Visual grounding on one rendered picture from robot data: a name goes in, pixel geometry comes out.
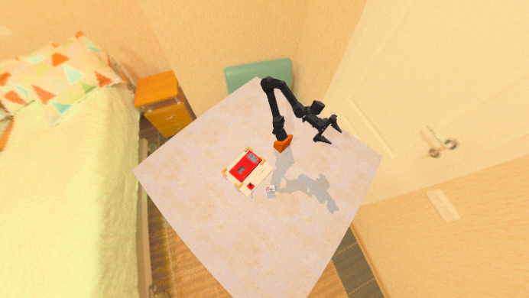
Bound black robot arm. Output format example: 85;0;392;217
260;76;325;142

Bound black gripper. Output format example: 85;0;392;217
312;114;342;144

